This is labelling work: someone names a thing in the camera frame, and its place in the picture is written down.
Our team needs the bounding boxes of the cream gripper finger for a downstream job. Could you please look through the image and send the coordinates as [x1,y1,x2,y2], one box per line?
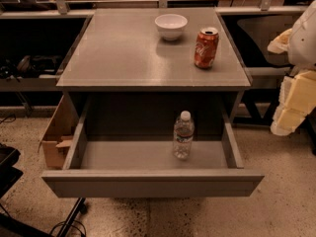
[271,70,316,136]
[268,29,292,54]

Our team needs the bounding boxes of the clear plastic water bottle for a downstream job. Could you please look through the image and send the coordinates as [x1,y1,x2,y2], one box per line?
[173,111,195,160]

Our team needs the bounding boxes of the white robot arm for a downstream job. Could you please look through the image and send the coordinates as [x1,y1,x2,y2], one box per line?
[268,1,316,136]

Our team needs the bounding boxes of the grey counter cabinet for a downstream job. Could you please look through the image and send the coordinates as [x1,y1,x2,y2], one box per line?
[58,8,250,134]

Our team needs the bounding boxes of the grey open top drawer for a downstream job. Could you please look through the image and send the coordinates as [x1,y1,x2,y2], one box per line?
[42,96,264,198]

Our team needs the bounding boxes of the black office chair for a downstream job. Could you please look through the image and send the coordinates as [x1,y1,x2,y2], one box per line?
[222,14,299,125]

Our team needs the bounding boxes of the red soda can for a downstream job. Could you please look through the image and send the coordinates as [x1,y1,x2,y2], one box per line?
[195,27,219,69]

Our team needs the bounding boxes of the white ceramic bowl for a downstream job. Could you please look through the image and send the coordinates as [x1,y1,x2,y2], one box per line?
[155,14,188,40]

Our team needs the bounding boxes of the brown cardboard box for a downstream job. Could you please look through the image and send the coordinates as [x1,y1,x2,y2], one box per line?
[40,96,79,169]

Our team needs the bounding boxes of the dark items under left shelf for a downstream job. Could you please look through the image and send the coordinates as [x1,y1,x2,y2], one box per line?
[0,55,62,80]

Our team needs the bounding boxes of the grey metal shelf rail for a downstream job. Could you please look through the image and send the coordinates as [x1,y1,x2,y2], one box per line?
[0,0,316,20]

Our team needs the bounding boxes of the black stand base with cables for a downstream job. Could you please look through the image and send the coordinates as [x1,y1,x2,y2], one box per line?
[0,143,87,237]

